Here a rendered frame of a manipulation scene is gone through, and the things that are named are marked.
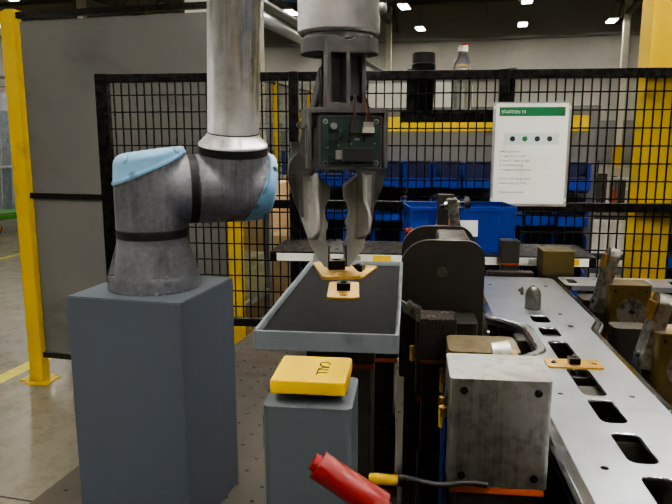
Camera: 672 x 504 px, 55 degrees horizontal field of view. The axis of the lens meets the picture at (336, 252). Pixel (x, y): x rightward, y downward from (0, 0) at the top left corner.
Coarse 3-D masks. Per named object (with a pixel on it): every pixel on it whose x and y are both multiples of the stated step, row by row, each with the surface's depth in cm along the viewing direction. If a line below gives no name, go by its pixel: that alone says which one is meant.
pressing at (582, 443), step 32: (512, 288) 151; (544, 288) 151; (512, 320) 123; (576, 320) 124; (544, 352) 105; (576, 352) 106; (608, 352) 106; (608, 384) 92; (640, 384) 92; (576, 416) 81; (640, 416) 81; (576, 448) 73; (608, 448) 73; (576, 480) 65; (608, 480) 66; (640, 480) 66
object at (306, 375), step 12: (288, 360) 54; (300, 360) 54; (312, 360) 54; (324, 360) 54; (336, 360) 54; (348, 360) 54; (276, 372) 52; (288, 372) 52; (300, 372) 52; (312, 372) 52; (324, 372) 52; (336, 372) 52; (348, 372) 52; (276, 384) 50; (288, 384) 50; (300, 384) 50; (312, 384) 50; (324, 384) 50; (336, 384) 50; (312, 396) 52
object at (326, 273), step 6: (330, 258) 65; (336, 258) 65; (342, 258) 65; (318, 264) 67; (330, 264) 64; (336, 264) 64; (342, 264) 64; (318, 270) 63; (324, 270) 63; (330, 270) 63; (336, 270) 63; (342, 270) 63; (348, 270) 63; (354, 270) 63; (324, 276) 60; (330, 276) 60; (336, 276) 60; (342, 276) 60; (348, 276) 61; (354, 276) 61; (360, 276) 61
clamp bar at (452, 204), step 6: (450, 198) 143; (468, 198) 142; (444, 204) 143; (450, 204) 142; (456, 204) 142; (462, 204) 143; (468, 204) 142; (450, 210) 142; (456, 210) 142; (450, 216) 142; (456, 216) 142; (450, 222) 143; (456, 222) 142
